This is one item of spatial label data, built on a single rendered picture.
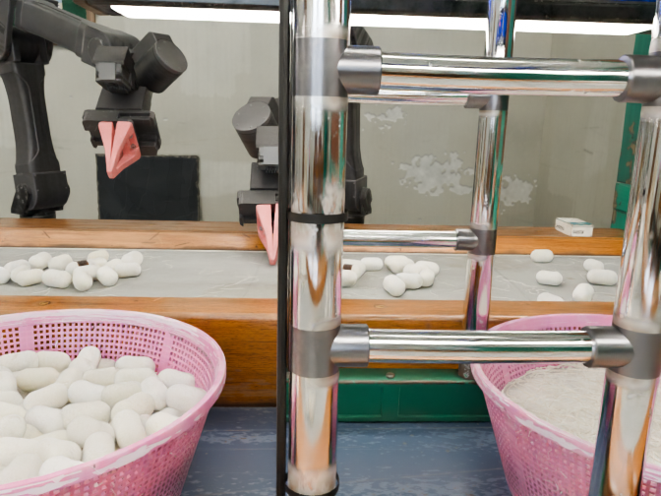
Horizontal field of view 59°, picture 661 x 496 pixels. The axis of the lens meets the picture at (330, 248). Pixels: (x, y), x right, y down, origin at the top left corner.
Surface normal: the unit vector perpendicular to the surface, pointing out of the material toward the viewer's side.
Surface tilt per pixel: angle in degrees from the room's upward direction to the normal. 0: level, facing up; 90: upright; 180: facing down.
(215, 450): 0
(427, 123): 91
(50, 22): 87
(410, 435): 0
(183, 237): 45
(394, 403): 90
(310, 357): 90
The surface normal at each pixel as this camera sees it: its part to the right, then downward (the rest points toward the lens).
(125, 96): 0.04, -0.60
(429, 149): 0.11, 0.17
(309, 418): -0.11, 0.22
